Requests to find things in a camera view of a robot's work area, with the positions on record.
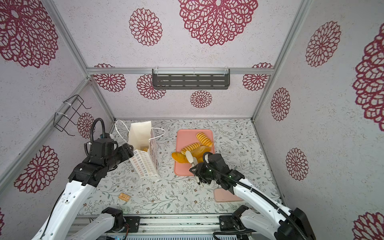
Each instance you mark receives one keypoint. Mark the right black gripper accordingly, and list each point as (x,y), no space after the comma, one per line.
(199,171)

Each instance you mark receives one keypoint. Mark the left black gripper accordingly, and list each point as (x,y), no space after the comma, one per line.
(126,152)

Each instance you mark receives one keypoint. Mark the long baguette loaf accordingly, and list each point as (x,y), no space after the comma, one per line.
(199,152)

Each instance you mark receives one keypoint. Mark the white paper bag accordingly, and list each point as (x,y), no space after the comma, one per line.
(143,137)

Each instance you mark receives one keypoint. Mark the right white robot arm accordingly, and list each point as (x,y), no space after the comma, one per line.
(263,215)

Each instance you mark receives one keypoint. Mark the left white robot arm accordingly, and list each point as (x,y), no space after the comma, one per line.
(83,180)

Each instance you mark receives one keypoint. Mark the yellow bread roll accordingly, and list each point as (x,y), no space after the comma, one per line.
(200,159)

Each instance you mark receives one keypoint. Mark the ridged striped bread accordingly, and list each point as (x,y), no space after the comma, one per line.
(190,148)

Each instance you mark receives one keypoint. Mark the orange oval bread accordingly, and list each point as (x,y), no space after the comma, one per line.
(180,158)

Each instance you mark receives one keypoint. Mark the pink rectangular box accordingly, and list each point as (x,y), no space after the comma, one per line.
(224,196)

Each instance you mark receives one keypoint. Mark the pink tray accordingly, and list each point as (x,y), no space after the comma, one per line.
(185,138)

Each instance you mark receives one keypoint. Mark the small cracker biscuit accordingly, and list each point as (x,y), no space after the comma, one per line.
(124,197)

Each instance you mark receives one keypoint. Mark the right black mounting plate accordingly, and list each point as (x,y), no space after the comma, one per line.
(229,223)

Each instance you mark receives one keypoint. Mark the black mounting plate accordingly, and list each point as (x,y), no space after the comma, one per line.
(131,224)
(229,223)

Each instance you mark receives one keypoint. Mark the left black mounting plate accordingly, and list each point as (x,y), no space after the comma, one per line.
(131,224)

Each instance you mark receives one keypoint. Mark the black wire wall rack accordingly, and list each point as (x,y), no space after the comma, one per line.
(65,117)

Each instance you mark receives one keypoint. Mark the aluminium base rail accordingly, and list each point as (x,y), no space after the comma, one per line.
(189,224)

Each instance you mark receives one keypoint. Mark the dark grey wall shelf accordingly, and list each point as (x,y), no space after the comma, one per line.
(191,80)

